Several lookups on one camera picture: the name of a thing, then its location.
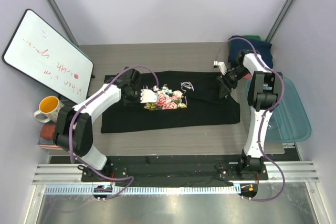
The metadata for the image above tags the black printed t-shirt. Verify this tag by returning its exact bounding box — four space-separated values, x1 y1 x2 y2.
101 71 240 133

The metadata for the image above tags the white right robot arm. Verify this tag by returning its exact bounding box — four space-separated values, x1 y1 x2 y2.
213 50 284 180

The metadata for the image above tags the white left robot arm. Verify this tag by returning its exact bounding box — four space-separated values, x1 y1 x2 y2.
53 69 141 176

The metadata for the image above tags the stack of books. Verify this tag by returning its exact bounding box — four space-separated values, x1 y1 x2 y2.
38 137 61 150

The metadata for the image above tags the folded red t-shirt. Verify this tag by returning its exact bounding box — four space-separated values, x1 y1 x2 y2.
243 73 252 79

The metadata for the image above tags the folded green t-shirt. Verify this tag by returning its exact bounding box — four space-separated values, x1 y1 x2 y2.
229 35 261 49

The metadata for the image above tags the blue transparent plastic bin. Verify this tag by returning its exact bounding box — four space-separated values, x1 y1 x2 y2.
245 76 312 145

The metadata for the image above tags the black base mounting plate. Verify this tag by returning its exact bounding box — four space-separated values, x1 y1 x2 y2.
48 154 300 188

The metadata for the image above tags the white mug orange inside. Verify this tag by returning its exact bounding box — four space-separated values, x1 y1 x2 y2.
34 96 65 123

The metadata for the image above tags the whiteboard with red writing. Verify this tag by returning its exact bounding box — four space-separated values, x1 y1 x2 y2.
2 9 93 103

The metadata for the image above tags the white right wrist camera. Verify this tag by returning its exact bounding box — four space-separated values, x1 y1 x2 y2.
213 60 228 76

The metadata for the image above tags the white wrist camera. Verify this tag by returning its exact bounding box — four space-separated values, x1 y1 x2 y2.
213 60 228 76
140 86 159 103

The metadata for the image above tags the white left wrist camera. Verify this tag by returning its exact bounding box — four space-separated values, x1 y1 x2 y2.
140 86 159 103

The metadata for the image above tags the right aluminium corner post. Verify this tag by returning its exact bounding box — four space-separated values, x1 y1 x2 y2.
266 0 295 42

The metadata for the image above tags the aluminium corner post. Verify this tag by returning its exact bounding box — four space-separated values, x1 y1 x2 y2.
266 0 295 42
46 0 78 47

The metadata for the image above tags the aluminium rail frame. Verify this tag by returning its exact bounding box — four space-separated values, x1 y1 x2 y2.
25 157 331 223

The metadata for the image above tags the left aluminium corner post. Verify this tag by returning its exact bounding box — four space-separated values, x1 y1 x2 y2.
46 0 78 47

